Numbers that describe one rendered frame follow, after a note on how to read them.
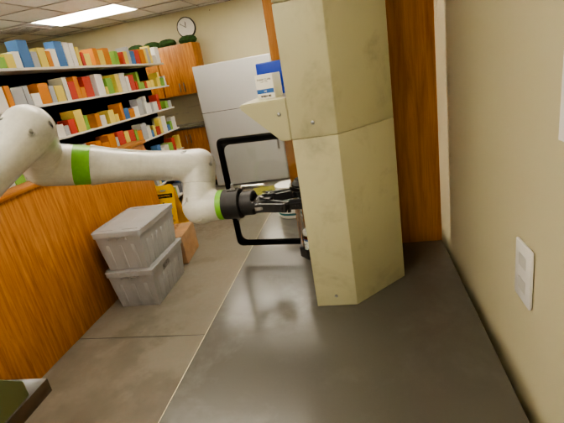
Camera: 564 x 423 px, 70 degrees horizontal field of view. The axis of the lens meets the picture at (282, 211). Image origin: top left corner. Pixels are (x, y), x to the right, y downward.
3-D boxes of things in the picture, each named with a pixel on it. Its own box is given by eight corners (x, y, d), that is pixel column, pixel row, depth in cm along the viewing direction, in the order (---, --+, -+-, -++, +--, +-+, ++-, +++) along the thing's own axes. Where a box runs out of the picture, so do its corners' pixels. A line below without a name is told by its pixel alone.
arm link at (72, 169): (10, 170, 105) (15, 132, 110) (24, 194, 116) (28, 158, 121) (87, 170, 111) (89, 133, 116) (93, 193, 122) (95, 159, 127)
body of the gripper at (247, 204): (236, 195, 119) (266, 193, 116) (244, 187, 127) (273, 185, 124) (241, 219, 121) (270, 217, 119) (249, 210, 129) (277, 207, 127)
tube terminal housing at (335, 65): (398, 248, 138) (379, -1, 113) (410, 302, 108) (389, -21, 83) (325, 254, 143) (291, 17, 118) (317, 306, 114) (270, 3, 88)
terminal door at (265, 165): (318, 243, 141) (301, 128, 128) (237, 245, 151) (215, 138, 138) (318, 242, 142) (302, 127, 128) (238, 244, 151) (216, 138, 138)
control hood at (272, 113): (306, 121, 128) (301, 88, 125) (292, 140, 98) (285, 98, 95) (271, 126, 130) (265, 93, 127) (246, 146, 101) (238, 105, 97)
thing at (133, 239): (182, 237, 360) (173, 201, 349) (151, 269, 304) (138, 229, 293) (139, 240, 368) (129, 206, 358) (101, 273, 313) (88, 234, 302)
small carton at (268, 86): (283, 95, 107) (279, 71, 106) (275, 97, 103) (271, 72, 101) (266, 97, 110) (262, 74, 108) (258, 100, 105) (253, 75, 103)
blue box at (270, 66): (299, 88, 124) (295, 57, 121) (295, 91, 115) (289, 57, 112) (267, 93, 126) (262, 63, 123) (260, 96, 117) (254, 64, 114)
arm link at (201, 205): (193, 225, 134) (175, 224, 123) (191, 187, 135) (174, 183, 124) (232, 222, 130) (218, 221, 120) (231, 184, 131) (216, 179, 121)
